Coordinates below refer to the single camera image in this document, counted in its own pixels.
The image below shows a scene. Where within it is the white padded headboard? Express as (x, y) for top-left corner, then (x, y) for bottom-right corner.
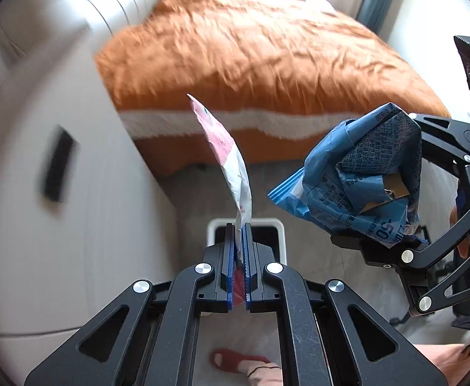
(0, 0), (167, 73)

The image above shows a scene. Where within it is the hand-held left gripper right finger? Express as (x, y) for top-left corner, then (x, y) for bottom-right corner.
(244, 224), (448, 386)

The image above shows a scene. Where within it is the white cabinet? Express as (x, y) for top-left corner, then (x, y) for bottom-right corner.
(0, 44), (179, 379)

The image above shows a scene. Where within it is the black chair base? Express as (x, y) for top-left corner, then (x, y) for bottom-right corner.
(390, 311), (419, 327)

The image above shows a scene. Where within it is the bed with orange cover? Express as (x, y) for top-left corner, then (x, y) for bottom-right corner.
(94, 0), (451, 176)

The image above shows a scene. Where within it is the red slipper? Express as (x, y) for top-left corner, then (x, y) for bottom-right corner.
(211, 349), (272, 379)

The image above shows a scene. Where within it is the white trash bin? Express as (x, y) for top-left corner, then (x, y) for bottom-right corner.
(206, 217), (287, 268)

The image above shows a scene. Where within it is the blue snack bag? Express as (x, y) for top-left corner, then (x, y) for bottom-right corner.
(267, 102), (429, 249)

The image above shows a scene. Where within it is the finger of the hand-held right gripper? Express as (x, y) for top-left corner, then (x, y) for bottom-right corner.
(331, 199), (470, 315)
(412, 113), (470, 166)

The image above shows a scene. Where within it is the black cabinet handle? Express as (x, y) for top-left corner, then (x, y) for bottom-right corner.
(38, 125), (78, 204)

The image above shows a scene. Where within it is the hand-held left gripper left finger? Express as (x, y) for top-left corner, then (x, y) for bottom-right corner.
(25, 224), (236, 386)

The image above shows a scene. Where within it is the pink and white wrapper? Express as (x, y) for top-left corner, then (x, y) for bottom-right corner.
(187, 94), (254, 304)

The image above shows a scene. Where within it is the person's pink clothed body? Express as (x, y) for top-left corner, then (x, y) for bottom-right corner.
(416, 319), (470, 386)

